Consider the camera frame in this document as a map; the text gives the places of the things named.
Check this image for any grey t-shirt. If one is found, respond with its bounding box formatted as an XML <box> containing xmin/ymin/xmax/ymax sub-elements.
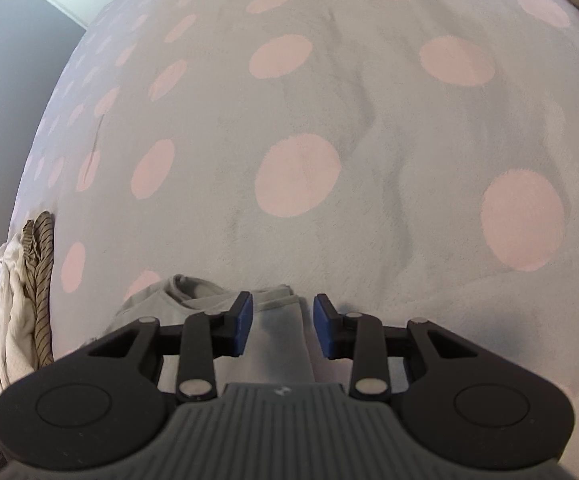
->
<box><xmin>100</xmin><ymin>273</ymin><xmax>350</xmax><ymax>396</ymax></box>

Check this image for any grey pink polka-dot bedspread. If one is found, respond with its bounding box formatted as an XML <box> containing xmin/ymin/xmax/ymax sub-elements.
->
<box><xmin>11</xmin><ymin>0</ymin><xmax>579</xmax><ymax>477</ymax></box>

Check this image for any brown striped garment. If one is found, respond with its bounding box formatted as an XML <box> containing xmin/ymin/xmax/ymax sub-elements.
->
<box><xmin>22</xmin><ymin>211</ymin><xmax>54</xmax><ymax>367</ymax></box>

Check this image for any white textured garment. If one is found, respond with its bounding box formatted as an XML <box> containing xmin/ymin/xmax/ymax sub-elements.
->
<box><xmin>0</xmin><ymin>234</ymin><xmax>38</xmax><ymax>394</ymax></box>

